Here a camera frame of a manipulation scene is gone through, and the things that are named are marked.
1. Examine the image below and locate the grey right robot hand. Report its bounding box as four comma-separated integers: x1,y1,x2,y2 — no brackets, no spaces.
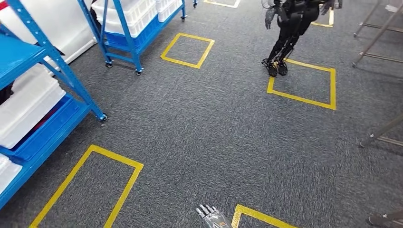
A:
195,204,234,228

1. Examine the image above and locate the blue metal shelf rack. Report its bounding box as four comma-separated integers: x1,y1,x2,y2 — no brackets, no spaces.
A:
0,0,108,211

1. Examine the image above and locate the blue wheeled bin rack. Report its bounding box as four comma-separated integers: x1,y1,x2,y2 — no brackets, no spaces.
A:
77,0,187,76

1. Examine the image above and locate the black humanoid robot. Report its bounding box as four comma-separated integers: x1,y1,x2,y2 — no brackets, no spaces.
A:
261,0,343,78

